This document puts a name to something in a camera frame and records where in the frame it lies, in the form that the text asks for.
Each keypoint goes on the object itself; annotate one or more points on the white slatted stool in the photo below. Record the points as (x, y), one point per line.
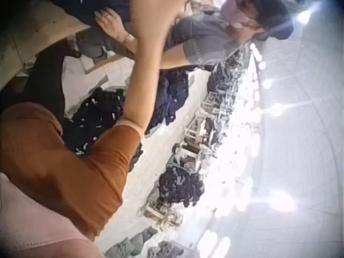
(211, 103)
(194, 131)

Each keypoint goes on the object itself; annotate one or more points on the heap of navy garments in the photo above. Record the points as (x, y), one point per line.
(172, 99)

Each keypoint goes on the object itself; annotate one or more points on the heap of dark clothes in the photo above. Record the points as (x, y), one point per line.
(224, 78)
(180, 185)

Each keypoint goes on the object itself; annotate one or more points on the heap of black clothes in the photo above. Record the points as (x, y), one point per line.
(94, 121)

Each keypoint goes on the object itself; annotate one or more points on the white paper sheet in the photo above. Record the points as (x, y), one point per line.
(92, 65)

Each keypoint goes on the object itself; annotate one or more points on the grey garment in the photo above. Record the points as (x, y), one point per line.
(94, 44)

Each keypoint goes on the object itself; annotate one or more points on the heap of grey clothes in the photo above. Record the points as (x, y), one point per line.
(130, 242)
(170, 250)

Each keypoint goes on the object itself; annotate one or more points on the person's legs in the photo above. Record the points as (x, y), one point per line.
(45, 80)

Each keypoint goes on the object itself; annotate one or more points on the dark blue garment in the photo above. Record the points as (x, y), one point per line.
(80, 9)

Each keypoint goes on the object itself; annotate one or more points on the light wooden work table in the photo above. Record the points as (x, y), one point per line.
(29, 29)

